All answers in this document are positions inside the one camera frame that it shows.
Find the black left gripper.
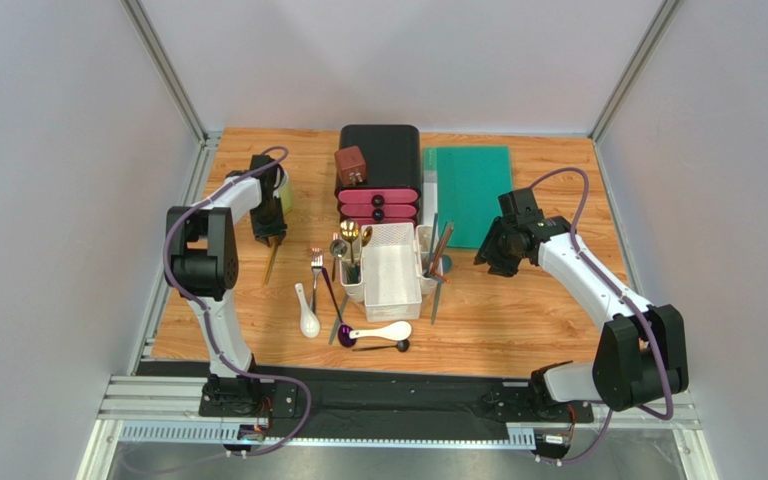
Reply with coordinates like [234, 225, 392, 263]
[250, 195, 288, 246]

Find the gold handled knife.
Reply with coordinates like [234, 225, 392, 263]
[262, 240, 280, 286]

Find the large silver fork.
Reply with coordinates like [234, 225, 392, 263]
[309, 247, 324, 314]

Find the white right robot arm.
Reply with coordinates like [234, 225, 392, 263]
[474, 188, 689, 412]

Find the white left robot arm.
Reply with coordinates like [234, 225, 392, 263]
[162, 146, 289, 405]

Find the yellow-green mug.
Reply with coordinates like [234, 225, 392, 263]
[276, 171, 295, 215]

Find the small silver fork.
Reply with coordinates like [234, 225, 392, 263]
[329, 232, 340, 281]

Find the silver spoon in caddy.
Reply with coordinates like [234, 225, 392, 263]
[329, 238, 349, 262]

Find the teal cutting mat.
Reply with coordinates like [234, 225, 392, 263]
[423, 145, 513, 250]

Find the teal plastic spoon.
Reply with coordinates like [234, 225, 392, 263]
[431, 254, 452, 325]

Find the gold spoon in caddy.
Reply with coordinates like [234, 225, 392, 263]
[360, 226, 374, 248]

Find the white ceramic spoon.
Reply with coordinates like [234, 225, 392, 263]
[348, 321, 413, 342]
[294, 283, 321, 339]

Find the teal plastic knife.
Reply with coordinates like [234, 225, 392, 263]
[328, 293, 349, 345]

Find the brown relay block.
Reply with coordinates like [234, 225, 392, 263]
[334, 146, 368, 186]

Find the purple metal spoon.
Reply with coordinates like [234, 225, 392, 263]
[322, 269, 356, 348]

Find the black and pink drawer box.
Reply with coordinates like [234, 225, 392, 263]
[334, 124, 423, 226]

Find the white perforated utensil caddy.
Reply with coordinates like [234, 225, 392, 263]
[339, 223, 437, 323]

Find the black small spoon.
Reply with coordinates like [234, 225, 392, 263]
[353, 339, 410, 353]

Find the black mounting rail base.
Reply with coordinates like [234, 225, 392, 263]
[198, 366, 595, 441]

